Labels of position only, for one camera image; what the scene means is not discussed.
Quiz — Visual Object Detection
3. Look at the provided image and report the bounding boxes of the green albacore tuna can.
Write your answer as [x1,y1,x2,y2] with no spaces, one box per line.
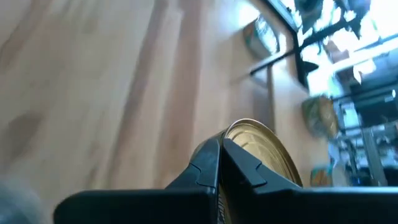
[301,95,340,139]
[190,118,304,224]

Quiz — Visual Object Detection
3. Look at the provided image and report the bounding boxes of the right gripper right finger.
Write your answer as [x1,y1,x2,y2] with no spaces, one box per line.
[220,138,398,224]

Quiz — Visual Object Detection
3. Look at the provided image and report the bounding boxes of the wooden shelf black wire legs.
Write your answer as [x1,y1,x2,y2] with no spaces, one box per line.
[248,29,340,189]

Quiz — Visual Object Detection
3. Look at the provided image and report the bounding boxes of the black aluminium rig frame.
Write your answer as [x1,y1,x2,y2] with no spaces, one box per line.
[264,0,398,94]

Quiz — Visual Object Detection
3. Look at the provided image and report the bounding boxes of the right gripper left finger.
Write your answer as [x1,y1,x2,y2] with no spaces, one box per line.
[52,136,222,224]

